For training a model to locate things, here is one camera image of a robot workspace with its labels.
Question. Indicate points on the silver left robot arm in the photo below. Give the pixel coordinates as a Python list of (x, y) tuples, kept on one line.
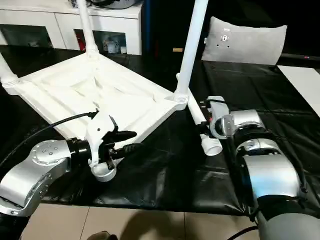
[(37, 162)]

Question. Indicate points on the grey bag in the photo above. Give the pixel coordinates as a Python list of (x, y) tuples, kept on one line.
[(115, 2)]

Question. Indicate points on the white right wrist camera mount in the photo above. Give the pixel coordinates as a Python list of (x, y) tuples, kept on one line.
[(220, 110)]

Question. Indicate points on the white cabinet with glass doors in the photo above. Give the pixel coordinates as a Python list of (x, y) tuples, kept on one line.
[(50, 20)]

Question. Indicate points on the black mat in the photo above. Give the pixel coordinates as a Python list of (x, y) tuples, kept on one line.
[(262, 87)]

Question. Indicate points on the white plastic table leg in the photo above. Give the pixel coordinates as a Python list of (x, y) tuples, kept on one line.
[(191, 50), (87, 30), (8, 72), (212, 147)]

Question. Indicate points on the small white jar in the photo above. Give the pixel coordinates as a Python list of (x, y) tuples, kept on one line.
[(123, 50)]

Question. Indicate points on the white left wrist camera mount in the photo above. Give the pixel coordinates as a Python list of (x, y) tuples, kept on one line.
[(100, 125)]

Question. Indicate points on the black bar with red light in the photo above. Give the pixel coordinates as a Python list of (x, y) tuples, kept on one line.
[(300, 58)]

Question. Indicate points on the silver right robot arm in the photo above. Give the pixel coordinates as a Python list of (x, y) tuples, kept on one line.
[(270, 175)]

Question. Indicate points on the small tan tag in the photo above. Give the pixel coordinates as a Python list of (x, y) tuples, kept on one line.
[(177, 49)]

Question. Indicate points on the white flat panel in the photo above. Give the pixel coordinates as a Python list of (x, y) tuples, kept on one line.
[(302, 82)]

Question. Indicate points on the grey cushion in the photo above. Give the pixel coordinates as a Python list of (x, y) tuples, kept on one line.
[(245, 42)]

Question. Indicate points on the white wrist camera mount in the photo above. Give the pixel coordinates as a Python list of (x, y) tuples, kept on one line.
[(220, 110), (100, 125)]

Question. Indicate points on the white plastic table top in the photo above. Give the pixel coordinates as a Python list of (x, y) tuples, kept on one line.
[(75, 87)]

